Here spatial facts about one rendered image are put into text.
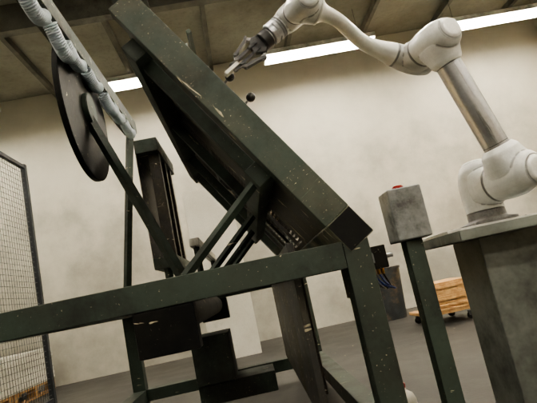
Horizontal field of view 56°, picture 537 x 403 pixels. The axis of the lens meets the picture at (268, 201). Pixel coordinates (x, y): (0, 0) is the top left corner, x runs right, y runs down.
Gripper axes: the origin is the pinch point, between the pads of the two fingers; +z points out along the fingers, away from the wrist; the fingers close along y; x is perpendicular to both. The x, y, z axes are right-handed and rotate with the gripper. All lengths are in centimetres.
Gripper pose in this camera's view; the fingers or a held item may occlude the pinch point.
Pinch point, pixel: (232, 69)
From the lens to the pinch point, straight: 203.1
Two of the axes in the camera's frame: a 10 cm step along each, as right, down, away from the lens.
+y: 7.0, 7.1, -1.1
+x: -0.3, 1.8, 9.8
